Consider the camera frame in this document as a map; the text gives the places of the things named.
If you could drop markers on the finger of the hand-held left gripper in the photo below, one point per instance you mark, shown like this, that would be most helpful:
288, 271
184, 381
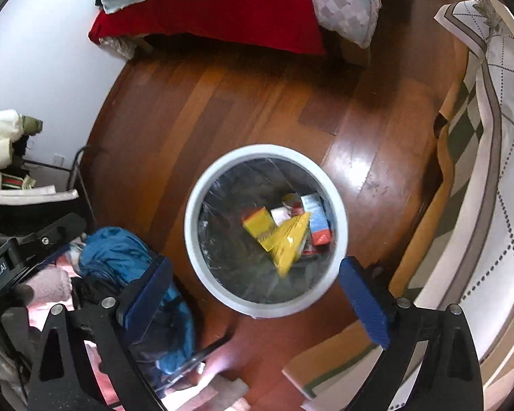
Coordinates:
53, 233

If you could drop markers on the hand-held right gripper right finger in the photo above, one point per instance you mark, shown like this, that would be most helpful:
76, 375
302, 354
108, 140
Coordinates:
364, 304

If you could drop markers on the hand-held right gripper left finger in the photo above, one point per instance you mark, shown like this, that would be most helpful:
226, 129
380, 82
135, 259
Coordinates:
147, 299

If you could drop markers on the white round trash bin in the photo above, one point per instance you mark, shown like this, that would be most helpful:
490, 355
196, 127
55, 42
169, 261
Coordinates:
192, 239

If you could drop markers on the blue white box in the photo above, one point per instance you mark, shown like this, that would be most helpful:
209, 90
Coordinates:
317, 220

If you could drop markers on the yellow snack packet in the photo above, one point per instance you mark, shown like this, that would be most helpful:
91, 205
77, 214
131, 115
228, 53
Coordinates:
289, 242

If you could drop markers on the red drink can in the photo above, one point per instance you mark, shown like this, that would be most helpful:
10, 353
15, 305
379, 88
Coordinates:
293, 204

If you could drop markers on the gold box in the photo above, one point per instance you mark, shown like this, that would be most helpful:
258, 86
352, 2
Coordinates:
257, 223

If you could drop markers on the pink fleece cloth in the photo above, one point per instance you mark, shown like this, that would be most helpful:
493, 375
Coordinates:
49, 287

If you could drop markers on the black metal rack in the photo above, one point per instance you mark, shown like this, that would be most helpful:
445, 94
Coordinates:
83, 184

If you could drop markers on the blue jacket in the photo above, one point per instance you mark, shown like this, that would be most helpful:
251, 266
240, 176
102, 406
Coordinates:
111, 252

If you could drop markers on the cream jacket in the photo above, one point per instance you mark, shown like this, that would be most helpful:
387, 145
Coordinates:
0, 141

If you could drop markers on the red blanket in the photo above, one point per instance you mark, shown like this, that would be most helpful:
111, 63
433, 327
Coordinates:
222, 13

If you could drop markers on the checked grey bedsheet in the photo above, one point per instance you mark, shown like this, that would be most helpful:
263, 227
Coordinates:
342, 4

